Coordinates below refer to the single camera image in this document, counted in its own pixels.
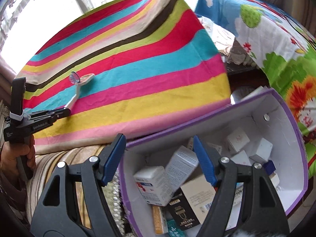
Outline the person's left hand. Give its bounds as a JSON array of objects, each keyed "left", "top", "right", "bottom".
[{"left": 0, "top": 141, "right": 37, "bottom": 176}]

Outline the yellow box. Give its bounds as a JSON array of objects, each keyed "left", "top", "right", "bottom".
[{"left": 151, "top": 204, "right": 170, "bottom": 235}]

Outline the dark wooden table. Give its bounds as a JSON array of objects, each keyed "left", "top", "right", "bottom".
[{"left": 226, "top": 62, "right": 271, "bottom": 92}]

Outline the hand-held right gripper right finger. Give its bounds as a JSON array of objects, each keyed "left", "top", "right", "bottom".
[{"left": 193, "top": 135, "right": 290, "bottom": 237}]

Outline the multicolour striped blanket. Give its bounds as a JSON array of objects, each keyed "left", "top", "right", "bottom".
[{"left": 15, "top": 0, "right": 231, "bottom": 149}]

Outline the small white box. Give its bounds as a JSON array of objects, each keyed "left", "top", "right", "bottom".
[
  {"left": 269, "top": 172, "right": 280, "bottom": 189},
  {"left": 231, "top": 150, "right": 252, "bottom": 166},
  {"left": 249, "top": 138, "right": 274, "bottom": 164}
]

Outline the dark blue box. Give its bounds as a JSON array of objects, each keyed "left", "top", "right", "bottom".
[{"left": 262, "top": 160, "right": 276, "bottom": 177}]

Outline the white holder with round disc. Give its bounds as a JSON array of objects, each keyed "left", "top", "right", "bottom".
[{"left": 65, "top": 71, "right": 95, "bottom": 111}]

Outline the cartoon printed cloth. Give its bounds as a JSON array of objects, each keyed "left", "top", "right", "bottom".
[{"left": 195, "top": 0, "right": 316, "bottom": 178}]

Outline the teal packet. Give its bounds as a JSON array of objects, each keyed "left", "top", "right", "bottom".
[{"left": 166, "top": 218, "right": 189, "bottom": 237}]

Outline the white box with red label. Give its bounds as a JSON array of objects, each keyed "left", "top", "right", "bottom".
[{"left": 133, "top": 166, "right": 175, "bottom": 207}]

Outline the brown floral curtain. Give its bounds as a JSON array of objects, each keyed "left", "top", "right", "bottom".
[{"left": 243, "top": 0, "right": 316, "bottom": 37}]

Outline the purple cardboard box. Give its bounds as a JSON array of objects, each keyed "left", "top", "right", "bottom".
[{"left": 118, "top": 87, "right": 309, "bottom": 237}]

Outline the grey printed box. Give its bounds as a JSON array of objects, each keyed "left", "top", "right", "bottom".
[{"left": 165, "top": 145, "right": 199, "bottom": 186}]

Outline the black box with gold print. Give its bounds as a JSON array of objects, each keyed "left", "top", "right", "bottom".
[{"left": 167, "top": 197, "right": 201, "bottom": 226}]

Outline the white box with diamond logo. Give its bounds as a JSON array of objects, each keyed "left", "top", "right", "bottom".
[{"left": 227, "top": 127, "right": 250, "bottom": 154}]

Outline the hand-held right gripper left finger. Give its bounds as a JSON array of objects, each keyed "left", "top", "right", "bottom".
[{"left": 30, "top": 133, "right": 127, "bottom": 237}]

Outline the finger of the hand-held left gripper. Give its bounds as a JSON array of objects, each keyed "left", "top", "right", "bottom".
[
  {"left": 30, "top": 108, "right": 66, "bottom": 119},
  {"left": 37, "top": 109, "right": 71, "bottom": 127}
]

